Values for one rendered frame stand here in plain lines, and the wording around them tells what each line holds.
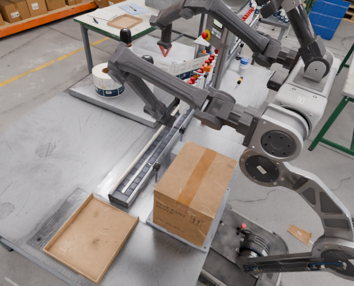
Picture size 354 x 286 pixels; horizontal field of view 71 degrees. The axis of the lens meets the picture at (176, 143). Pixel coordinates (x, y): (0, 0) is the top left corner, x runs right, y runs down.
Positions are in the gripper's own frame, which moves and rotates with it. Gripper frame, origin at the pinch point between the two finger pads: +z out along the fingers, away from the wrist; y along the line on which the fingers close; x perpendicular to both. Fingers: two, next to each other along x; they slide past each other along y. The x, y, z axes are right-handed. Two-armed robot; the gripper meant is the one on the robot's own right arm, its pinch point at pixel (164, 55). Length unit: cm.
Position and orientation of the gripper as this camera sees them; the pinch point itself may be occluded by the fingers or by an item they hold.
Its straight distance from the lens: 157.5
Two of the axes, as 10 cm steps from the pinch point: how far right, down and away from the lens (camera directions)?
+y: -4.2, 6.3, -6.5
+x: 9.0, 3.7, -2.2
